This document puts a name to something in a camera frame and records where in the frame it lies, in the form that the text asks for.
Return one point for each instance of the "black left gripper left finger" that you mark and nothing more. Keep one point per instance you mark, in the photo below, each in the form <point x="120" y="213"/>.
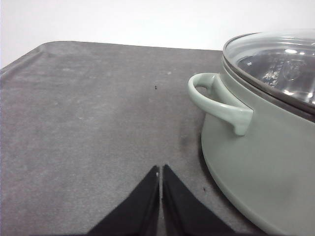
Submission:
<point x="139" y="215"/>

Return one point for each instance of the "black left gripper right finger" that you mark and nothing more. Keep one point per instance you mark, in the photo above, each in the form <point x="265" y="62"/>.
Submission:
<point x="185" y="214"/>

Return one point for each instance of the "glass steamer lid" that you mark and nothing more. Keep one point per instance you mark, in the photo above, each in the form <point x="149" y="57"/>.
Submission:
<point x="283" y="59"/>

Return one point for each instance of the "green electric steamer pot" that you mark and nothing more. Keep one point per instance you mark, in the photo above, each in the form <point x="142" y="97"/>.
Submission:
<point x="258" y="134"/>

